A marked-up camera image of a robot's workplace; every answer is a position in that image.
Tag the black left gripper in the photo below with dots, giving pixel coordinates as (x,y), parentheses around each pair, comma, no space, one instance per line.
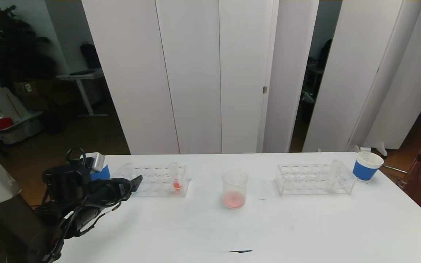
(122,189)

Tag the test tube with red pigment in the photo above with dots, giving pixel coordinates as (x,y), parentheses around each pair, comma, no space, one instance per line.
(364,150)
(177,185)

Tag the clear acrylic test tube rack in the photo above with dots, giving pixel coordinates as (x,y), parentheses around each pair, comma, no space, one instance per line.
(309,180)
(159,183)

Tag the clear glass beaker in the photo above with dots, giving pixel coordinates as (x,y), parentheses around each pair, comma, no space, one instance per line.
(234,199)

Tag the test tube with yellow pigment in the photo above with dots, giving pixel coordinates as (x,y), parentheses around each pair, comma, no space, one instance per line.
(330,184)

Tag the blue and white paper cup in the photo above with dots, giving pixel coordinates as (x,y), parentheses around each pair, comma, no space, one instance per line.
(101,174)
(364,171)

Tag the white partition panel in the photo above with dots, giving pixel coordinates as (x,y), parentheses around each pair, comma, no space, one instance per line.
(245,73)
(287,73)
(408,91)
(349,73)
(130,73)
(192,73)

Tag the white office desk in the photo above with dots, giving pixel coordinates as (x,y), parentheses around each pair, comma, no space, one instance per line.
(82,76)

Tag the white wheeled machine base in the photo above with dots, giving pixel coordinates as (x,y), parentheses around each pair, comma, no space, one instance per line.
(16,126)

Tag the brown cardboard box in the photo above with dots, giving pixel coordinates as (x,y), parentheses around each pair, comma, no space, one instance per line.
(37,93)

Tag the black backpack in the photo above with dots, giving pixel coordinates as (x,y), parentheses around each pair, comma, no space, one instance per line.
(90,56)

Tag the dark green potted plant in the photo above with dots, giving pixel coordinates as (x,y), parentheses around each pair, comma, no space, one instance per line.
(13,47)

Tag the white partition foot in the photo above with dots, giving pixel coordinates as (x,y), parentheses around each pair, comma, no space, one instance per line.
(380,149)
(354,149)

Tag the grey metal floor rod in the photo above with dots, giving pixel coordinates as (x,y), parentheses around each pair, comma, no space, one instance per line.
(393,168)

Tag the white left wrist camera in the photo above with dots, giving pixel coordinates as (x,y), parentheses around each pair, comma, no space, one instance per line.
(96,161)

